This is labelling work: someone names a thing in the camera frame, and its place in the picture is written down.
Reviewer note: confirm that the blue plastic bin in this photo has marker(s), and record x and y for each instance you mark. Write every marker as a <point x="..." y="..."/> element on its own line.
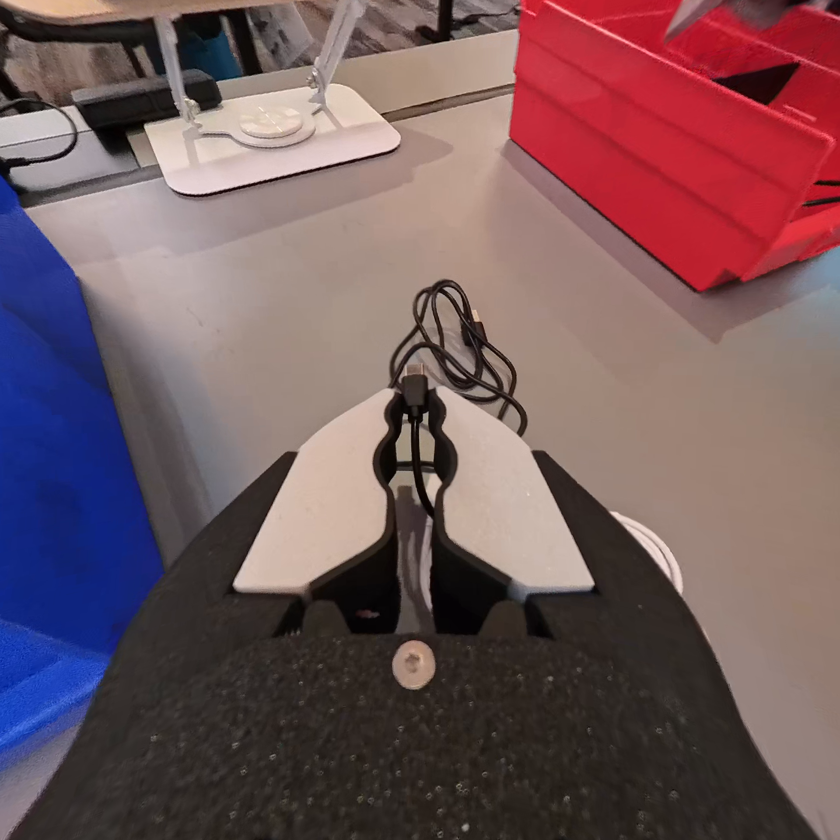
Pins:
<point x="52" y="459"/>

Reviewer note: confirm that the black power adapter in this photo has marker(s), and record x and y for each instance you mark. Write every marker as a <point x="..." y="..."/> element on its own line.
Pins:
<point x="131" y="102"/>

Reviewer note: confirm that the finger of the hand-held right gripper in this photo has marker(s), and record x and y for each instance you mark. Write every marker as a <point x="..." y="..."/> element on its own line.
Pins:
<point x="695" y="16"/>

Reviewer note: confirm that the grey desk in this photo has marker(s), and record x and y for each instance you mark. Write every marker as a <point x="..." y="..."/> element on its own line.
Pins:
<point x="262" y="295"/>

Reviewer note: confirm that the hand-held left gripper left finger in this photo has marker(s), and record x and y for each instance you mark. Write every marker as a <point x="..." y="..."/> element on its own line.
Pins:
<point x="321" y="512"/>

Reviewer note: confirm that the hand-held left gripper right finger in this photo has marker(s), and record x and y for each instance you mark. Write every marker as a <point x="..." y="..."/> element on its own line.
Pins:
<point x="505" y="512"/>

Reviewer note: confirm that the white stand base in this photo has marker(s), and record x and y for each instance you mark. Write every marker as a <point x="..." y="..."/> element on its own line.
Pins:
<point x="341" y="131"/>

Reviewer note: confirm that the red plastic bin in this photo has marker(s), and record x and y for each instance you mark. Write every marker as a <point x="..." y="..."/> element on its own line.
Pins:
<point x="656" y="144"/>

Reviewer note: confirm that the blue container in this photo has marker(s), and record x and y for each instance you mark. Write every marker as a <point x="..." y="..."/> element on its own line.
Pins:
<point x="210" y="56"/>

